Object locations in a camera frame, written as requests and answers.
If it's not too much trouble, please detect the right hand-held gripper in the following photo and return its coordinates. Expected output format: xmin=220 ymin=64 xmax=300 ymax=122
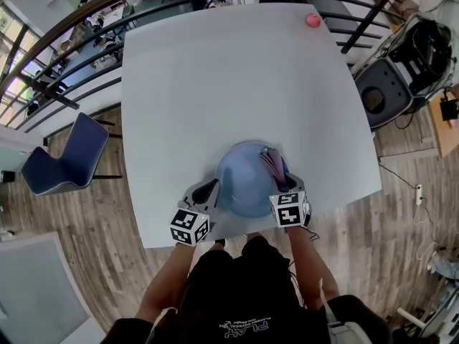
xmin=269 ymin=172 xmax=312 ymax=229

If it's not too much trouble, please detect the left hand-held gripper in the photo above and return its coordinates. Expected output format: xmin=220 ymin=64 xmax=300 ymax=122
xmin=169 ymin=178 xmax=220 ymax=247

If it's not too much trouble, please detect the wooden side table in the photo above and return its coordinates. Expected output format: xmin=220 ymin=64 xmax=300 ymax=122
xmin=427 ymin=86 xmax=459 ymax=159

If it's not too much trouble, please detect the black floor cable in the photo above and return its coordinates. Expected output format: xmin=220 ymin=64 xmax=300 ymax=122
xmin=378 ymin=161 xmax=437 ymax=229

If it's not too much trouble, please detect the person's left forearm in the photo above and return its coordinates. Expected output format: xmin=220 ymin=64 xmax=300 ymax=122
xmin=134 ymin=242 xmax=198 ymax=323

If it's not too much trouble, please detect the dark metal railing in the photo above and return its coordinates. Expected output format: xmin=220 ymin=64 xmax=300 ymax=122
xmin=0 ymin=0 xmax=413 ymax=132

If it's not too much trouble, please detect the blue plate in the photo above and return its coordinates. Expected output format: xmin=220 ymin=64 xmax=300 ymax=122
xmin=214 ymin=140 xmax=292 ymax=219

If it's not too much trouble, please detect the grey equipment cart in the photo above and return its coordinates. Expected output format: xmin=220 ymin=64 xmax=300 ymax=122
xmin=353 ymin=11 xmax=458 ymax=130

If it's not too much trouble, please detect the person's right forearm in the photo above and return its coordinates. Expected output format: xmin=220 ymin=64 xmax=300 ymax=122
xmin=285 ymin=224 xmax=341 ymax=310

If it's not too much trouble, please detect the person's black clothing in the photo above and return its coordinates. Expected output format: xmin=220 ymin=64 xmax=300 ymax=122
xmin=103 ymin=235 xmax=392 ymax=344

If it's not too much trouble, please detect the blue chair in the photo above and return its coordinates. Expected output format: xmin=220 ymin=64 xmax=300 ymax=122
xmin=20 ymin=112 xmax=110 ymax=197

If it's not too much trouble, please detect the grey floor mat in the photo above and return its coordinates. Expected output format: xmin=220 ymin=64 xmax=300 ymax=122
xmin=0 ymin=231 xmax=93 ymax=344

